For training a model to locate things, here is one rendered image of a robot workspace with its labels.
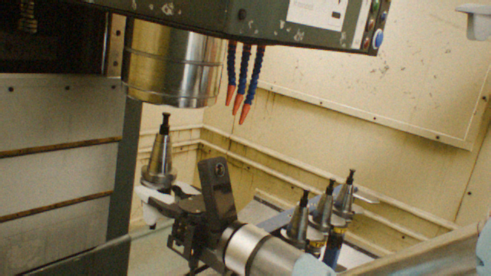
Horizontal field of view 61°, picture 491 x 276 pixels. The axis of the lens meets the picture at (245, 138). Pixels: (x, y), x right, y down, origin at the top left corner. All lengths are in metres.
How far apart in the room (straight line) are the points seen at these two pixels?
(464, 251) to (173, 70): 0.45
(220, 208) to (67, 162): 0.61
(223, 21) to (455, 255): 0.40
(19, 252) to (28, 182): 0.19
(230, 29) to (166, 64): 0.18
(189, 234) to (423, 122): 1.04
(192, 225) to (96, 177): 0.61
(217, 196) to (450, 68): 1.03
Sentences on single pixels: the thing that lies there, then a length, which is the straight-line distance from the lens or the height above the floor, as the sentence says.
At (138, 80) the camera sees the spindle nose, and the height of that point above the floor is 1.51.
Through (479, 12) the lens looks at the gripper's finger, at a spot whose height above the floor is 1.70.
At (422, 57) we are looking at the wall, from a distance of 1.52.
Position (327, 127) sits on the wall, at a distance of 1.66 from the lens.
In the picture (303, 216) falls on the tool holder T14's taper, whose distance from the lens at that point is 0.85.
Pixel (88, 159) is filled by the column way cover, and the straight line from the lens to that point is 1.20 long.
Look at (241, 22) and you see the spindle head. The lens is 0.47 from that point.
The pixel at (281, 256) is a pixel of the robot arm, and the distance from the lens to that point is 0.59.
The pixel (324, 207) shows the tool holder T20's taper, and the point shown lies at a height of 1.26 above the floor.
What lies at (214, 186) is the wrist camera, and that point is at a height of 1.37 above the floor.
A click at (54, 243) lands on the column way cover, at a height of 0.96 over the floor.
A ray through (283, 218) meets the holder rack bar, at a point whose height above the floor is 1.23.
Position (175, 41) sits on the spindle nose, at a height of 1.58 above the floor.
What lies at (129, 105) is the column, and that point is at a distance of 1.27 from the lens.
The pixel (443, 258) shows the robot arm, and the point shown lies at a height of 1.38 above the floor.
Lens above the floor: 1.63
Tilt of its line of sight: 16 degrees down
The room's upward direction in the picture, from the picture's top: 11 degrees clockwise
